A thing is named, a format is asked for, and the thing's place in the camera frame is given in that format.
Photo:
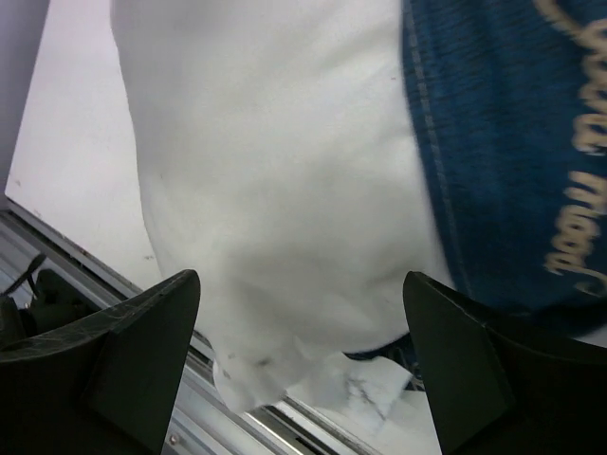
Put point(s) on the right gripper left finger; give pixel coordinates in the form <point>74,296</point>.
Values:
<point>105,383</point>

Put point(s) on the blue fish-print pillowcase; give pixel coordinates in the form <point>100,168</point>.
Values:
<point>508,104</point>

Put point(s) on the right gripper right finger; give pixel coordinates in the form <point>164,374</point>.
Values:
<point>497,385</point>

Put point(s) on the white pillow insert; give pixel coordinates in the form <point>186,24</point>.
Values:
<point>277,159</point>

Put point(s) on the aluminium mounting rail frame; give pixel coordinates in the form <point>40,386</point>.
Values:
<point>44,272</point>

